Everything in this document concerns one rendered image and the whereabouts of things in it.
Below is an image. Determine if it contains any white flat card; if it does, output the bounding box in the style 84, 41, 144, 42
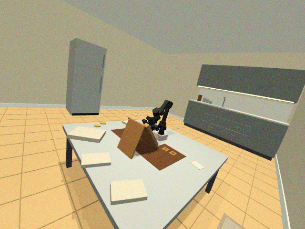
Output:
190, 161, 204, 170

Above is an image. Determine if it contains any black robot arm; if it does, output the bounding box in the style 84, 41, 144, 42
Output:
146, 100, 173, 135

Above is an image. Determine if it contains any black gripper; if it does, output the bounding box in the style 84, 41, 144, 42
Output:
142, 118, 159, 131

